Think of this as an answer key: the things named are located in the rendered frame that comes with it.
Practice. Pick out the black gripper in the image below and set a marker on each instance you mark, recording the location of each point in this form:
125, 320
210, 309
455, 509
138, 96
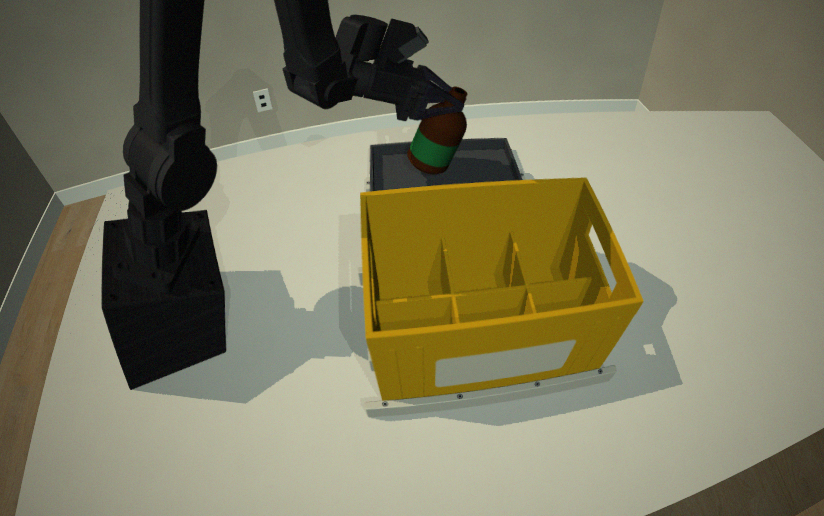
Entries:
416, 108

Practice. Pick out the yellow divided crate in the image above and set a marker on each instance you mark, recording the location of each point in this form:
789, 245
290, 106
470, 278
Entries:
407, 284

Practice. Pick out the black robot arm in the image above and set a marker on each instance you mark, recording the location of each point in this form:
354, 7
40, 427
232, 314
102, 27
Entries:
178, 168

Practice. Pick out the brown glass bottle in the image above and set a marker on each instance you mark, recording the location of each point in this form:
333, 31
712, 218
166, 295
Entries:
438, 138

